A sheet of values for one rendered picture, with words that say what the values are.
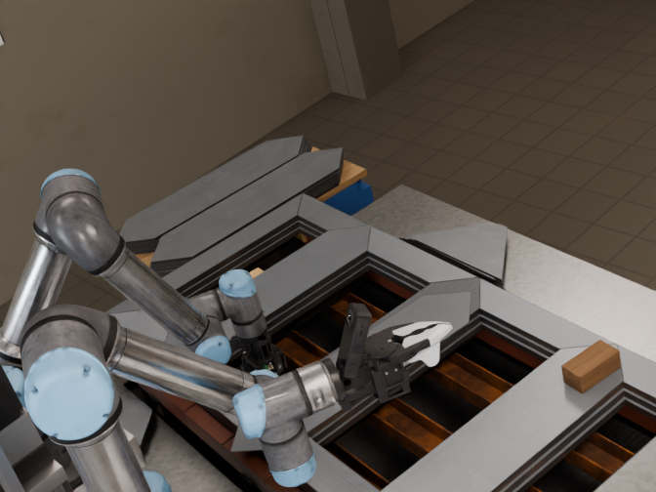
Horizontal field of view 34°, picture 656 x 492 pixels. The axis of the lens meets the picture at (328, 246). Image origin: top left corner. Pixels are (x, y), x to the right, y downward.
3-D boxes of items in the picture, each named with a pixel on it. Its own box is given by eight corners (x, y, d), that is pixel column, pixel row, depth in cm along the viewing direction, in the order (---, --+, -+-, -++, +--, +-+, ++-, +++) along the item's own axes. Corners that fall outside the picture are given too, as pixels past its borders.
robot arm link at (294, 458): (305, 437, 181) (290, 389, 175) (325, 480, 171) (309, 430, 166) (262, 455, 180) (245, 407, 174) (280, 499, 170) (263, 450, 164)
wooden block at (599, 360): (601, 355, 241) (599, 338, 239) (621, 367, 237) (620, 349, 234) (562, 382, 237) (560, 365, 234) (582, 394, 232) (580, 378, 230)
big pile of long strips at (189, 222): (296, 140, 381) (291, 125, 378) (365, 169, 352) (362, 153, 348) (106, 248, 347) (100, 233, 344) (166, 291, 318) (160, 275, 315)
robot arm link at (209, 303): (175, 324, 229) (224, 307, 230) (166, 298, 238) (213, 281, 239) (185, 352, 233) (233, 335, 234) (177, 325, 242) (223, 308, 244)
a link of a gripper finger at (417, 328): (449, 341, 174) (398, 361, 173) (441, 310, 172) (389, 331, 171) (457, 349, 172) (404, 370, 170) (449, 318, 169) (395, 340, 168)
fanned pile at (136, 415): (112, 378, 307) (107, 368, 305) (180, 439, 279) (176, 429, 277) (75, 401, 302) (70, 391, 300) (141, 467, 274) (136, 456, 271)
